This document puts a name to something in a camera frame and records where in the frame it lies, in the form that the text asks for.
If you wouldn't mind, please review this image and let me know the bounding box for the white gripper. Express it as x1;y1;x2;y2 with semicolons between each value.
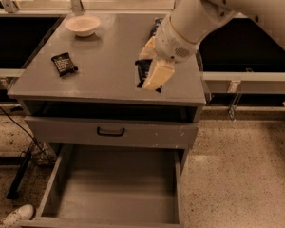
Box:
139;16;199;91

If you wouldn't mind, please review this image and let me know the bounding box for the dark blue rxbar wrapper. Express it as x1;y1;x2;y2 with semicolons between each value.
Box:
135;59;162;93

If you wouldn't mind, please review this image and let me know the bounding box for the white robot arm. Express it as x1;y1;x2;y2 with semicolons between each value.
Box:
139;0;285;90

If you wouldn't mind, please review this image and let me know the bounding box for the grey drawer cabinet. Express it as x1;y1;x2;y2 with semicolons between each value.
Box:
7;12;207;176

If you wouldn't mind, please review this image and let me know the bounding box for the closed grey upper drawer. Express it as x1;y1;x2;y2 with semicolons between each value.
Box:
25;116;198;149

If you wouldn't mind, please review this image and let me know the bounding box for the open grey lower drawer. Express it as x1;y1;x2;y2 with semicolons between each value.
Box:
21;145;183;228

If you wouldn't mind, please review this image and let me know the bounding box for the blue chip bag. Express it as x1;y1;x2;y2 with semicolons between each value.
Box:
149;18;163;38

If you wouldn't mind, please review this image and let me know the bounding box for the white bowl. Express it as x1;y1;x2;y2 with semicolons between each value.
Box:
65;15;101;37

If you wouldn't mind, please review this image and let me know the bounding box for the black snack bar wrapper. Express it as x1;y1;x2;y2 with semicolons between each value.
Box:
51;52;78;77

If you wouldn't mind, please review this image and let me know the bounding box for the black metal leg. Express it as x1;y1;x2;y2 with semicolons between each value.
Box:
7;148;31;200

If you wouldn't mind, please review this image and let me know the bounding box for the white shoe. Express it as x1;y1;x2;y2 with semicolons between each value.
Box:
0;204;35;228

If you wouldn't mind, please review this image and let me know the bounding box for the black drawer handle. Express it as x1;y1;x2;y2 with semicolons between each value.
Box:
96;127;125;137

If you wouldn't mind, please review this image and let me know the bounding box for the black cable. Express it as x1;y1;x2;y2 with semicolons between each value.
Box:
0;101;55;163

